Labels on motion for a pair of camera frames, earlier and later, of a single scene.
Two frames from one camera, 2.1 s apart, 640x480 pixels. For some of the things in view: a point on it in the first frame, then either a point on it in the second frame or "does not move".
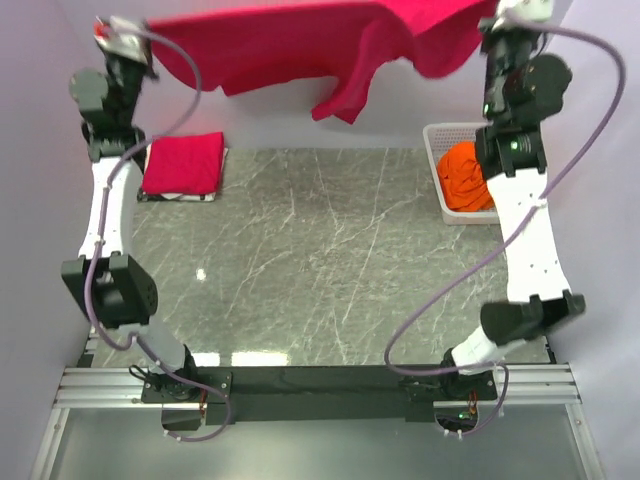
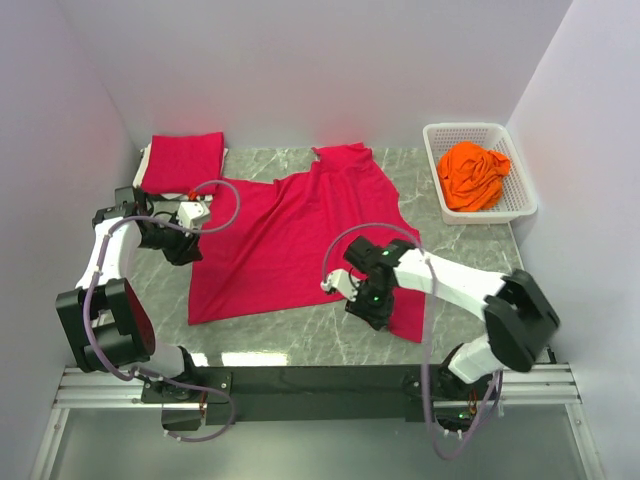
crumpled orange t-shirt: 461,175 does not move
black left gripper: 147,68 to 185,251
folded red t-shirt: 184,164 does not move
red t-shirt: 346,45 to 266,245
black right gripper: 488,35 to 377,318
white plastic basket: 437,140 does not move
